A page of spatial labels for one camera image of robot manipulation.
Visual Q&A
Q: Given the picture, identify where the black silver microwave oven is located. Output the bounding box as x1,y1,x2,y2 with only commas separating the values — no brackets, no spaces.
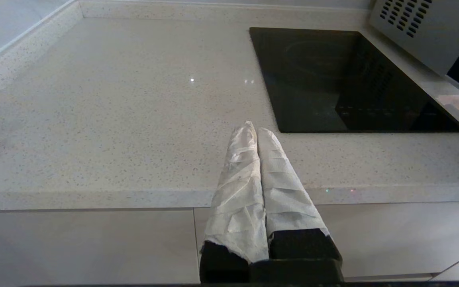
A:
369,0,459,76

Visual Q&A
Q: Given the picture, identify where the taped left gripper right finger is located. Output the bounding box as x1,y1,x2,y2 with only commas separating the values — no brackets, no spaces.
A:
257,128,343,261

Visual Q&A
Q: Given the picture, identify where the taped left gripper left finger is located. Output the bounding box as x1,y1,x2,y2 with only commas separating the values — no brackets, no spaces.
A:
200,121,270,283

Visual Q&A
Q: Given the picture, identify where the black induction cooktop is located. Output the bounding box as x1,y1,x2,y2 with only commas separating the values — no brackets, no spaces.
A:
249,27,459,133

